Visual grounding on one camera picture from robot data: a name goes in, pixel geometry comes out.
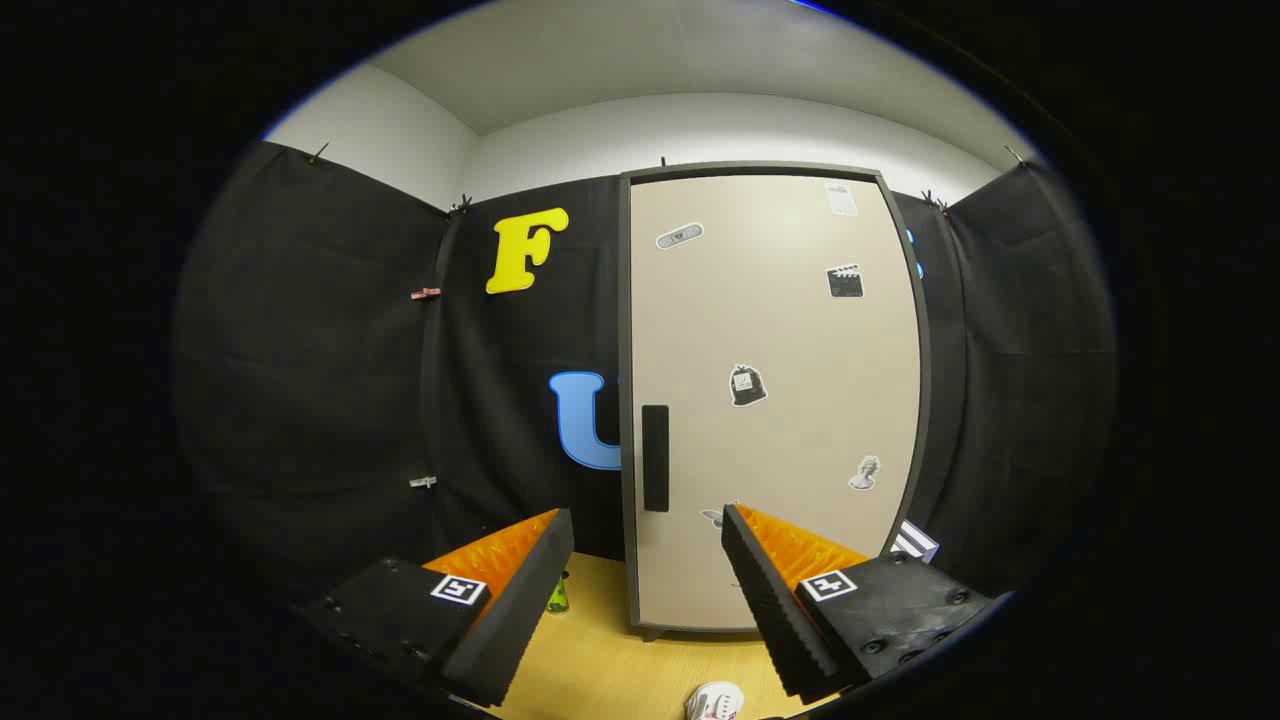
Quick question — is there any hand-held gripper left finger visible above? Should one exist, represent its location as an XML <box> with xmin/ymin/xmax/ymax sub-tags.
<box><xmin>298</xmin><ymin>508</ymin><xmax>576</xmax><ymax>708</ymax></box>

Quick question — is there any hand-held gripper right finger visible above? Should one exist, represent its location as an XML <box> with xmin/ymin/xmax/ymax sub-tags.
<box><xmin>720</xmin><ymin>503</ymin><xmax>993</xmax><ymax>706</ymax></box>

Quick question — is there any white shoe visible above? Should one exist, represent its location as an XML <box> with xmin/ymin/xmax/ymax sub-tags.
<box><xmin>685</xmin><ymin>682</ymin><xmax>746</xmax><ymax>720</ymax></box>

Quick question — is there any beige shoe cabinet door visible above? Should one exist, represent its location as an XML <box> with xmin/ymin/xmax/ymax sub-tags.
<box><xmin>629</xmin><ymin>174</ymin><xmax>922</xmax><ymax>632</ymax></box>

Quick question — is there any grey shoe cabinet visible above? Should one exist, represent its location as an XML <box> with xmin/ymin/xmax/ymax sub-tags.
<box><xmin>617</xmin><ymin>161</ymin><xmax>934</xmax><ymax>643</ymax></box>

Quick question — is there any white striped box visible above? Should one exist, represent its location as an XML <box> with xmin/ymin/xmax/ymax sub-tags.
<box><xmin>889</xmin><ymin>519</ymin><xmax>941</xmax><ymax>564</ymax></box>

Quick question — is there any black backdrop cloth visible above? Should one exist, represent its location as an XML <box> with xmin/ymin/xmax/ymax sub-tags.
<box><xmin>175</xmin><ymin>140</ymin><xmax>1116</xmax><ymax>606</ymax></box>

